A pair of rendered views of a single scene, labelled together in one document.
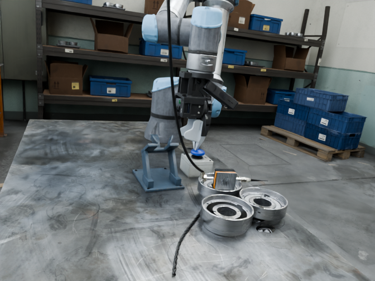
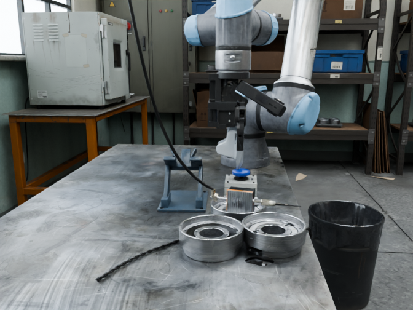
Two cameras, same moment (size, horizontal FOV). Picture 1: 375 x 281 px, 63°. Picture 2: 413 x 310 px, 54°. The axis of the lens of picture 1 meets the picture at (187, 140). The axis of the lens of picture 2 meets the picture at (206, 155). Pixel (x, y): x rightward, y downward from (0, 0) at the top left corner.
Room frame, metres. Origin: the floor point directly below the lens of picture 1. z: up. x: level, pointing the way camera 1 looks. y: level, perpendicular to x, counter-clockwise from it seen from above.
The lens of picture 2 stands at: (0.01, -0.38, 1.10)
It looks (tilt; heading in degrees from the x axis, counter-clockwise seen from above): 13 degrees down; 28
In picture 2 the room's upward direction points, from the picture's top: straight up
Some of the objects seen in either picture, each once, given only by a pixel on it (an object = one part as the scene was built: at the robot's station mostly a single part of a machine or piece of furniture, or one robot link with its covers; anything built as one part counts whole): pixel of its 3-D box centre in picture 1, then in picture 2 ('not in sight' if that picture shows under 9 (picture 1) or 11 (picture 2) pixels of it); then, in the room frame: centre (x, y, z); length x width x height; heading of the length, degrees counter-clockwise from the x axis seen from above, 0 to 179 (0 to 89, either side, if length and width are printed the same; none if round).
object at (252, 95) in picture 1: (250, 88); not in sight; (4.93, -0.89, 0.67); 0.52 x 0.43 x 0.43; 113
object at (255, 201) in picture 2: (234, 178); (254, 200); (0.68, -0.12, 0.85); 0.17 x 0.02 x 0.04; 101
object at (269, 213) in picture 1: (261, 205); (273, 234); (0.62, -0.18, 0.82); 0.10 x 0.10 x 0.04
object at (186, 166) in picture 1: (195, 163); (241, 186); (0.83, -0.03, 0.82); 0.08 x 0.07 x 0.05; 23
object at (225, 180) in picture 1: (224, 180); (239, 201); (0.67, -0.10, 0.85); 0.05 x 0.02 x 0.04; 101
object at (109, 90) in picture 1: (109, 86); not in sight; (4.10, 1.11, 0.56); 0.52 x 0.38 x 0.22; 110
